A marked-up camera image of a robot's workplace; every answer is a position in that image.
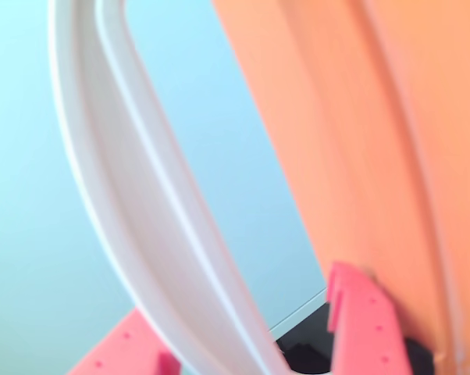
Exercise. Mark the orange first aid box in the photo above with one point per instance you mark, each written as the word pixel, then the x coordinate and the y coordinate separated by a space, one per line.
pixel 356 136

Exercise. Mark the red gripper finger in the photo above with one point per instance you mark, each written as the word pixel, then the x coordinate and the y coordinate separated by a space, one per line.
pixel 364 332
pixel 129 351

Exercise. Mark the white plate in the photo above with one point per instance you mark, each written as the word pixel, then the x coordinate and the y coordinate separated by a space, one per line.
pixel 141 203

